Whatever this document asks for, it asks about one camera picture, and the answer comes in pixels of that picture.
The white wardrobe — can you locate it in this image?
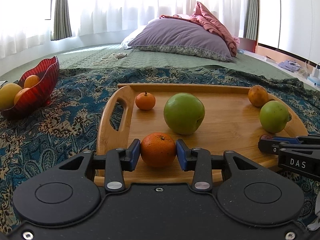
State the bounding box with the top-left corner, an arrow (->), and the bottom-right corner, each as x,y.
257,0 -> 320,62

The blue paisley blanket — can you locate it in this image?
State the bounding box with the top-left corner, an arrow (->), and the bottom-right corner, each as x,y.
0,66 -> 320,233

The white pillow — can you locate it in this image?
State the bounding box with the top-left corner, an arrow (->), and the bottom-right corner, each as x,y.
120,26 -> 148,50

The pile of light clothes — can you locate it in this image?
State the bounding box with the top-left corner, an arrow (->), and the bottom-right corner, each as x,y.
278,60 -> 302,72

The pink blanket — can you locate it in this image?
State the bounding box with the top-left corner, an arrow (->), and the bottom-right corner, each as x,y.
160,1 -> 240,57

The red glass bowl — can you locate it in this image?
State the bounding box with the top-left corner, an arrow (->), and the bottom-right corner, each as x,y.
0,56 -> 60,120

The grey white cloth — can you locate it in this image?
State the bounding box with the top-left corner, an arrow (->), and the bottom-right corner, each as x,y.
307,192 -> 320,232

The purple pillow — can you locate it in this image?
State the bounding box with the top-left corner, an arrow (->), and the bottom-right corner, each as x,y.
127,17 -> 235,63

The yellow fruit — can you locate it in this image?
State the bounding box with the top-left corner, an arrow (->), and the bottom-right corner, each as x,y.
0,83 -> 23,110

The small orange tangerine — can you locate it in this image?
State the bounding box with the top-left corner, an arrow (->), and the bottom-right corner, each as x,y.
140,132 -> 177,168
135,91 -> 156,111

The small green apple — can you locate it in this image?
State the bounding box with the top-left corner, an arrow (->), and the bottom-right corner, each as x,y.
259,100 -> 290,133

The white sheer curtain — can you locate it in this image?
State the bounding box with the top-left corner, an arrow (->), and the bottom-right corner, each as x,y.
0,0 -> 250,62

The large green apple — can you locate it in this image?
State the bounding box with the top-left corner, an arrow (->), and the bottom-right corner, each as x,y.
164,93 -> 206,135

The white cable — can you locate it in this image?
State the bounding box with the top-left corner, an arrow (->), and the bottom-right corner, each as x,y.
91,52 -> 127,66

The wooden tray with handles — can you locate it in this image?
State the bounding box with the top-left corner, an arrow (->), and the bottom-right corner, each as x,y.
96,83 -> 309,188

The orange fruit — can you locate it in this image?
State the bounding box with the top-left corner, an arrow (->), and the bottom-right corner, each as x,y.
24,75 -> 41,88
14,88 -> 32,105

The white paper bag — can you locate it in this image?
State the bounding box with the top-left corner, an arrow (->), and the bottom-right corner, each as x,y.
308,63 -> 320,85

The grey-green curtain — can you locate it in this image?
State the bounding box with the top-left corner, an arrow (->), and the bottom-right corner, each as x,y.
50,0 -> 73,41
243,0 -> 259,41

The green quilted bedspread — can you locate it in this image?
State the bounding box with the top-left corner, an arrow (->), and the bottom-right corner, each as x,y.
0,42 -> 300,87

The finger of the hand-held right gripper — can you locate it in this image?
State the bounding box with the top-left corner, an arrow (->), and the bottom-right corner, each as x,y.
271,134 -> 320,144
258,139 -> 320,153

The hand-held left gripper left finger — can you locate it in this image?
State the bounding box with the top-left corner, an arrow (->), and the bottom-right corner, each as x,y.
59,139 -> 141,193

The brownish orange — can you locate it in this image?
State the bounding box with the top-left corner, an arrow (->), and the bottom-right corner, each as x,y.
248,85 -> 269,107

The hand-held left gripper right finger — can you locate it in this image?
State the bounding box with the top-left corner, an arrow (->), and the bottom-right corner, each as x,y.
176,139 -> 259,193

